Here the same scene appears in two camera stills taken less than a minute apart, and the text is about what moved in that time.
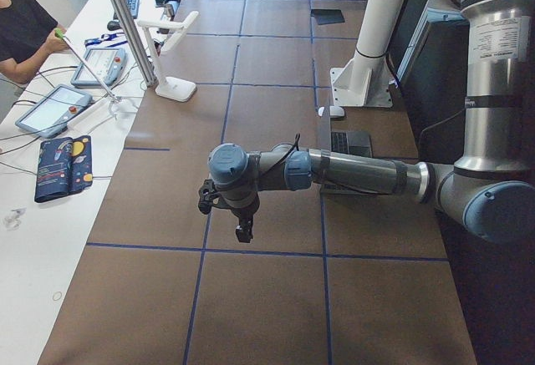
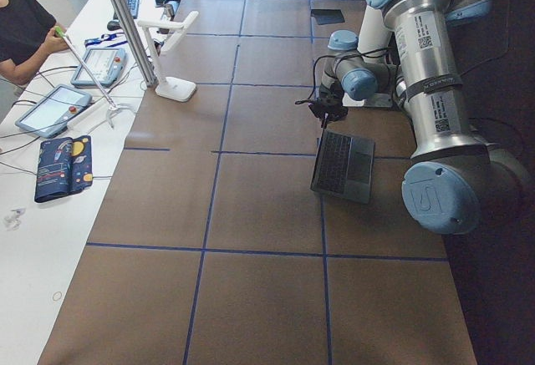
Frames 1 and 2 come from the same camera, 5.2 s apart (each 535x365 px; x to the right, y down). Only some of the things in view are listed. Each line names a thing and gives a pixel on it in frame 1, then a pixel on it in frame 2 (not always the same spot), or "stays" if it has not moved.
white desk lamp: (175, 90) stays
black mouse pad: (328, 16) stays
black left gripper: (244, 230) -> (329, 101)
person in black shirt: (28, 32) stays
